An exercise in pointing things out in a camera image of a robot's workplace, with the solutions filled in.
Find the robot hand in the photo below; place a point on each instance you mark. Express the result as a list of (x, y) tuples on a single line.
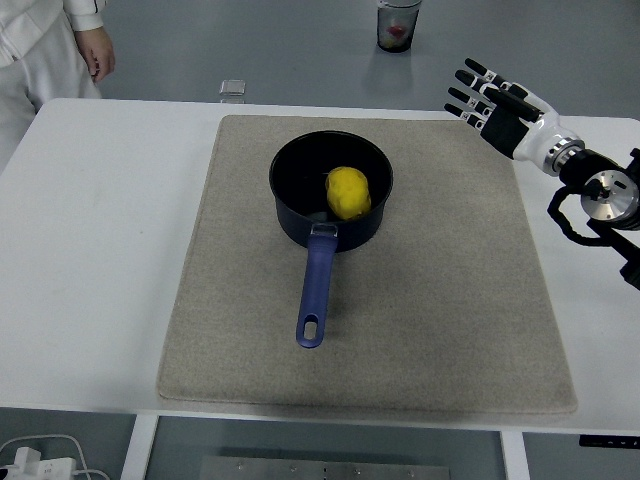
[(535, 140)]

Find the yellow potato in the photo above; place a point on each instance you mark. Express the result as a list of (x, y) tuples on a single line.
[(348, 195)]

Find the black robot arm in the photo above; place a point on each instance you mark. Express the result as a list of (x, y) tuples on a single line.
[(610, 195)]

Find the dark bin with clear liner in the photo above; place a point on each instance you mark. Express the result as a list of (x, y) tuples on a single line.
[(397, 27)]

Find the beige fabric mat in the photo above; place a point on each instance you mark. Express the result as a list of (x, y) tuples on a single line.
[(400, 325)]

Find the small clear square block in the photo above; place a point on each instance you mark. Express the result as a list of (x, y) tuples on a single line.
[(232, 87)]

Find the black table control panel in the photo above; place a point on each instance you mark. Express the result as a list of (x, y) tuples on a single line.
[(610, 441)]

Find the white table leg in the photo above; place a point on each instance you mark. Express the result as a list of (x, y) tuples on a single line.
[(137, 450), (515, 457)]

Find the person's hand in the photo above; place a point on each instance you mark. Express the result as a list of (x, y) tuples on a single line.
[(97, 52)]

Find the person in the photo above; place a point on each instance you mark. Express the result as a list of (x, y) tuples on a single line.
[(30, 75)]

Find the white power strip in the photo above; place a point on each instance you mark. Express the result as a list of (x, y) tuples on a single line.
[(37, 467)]

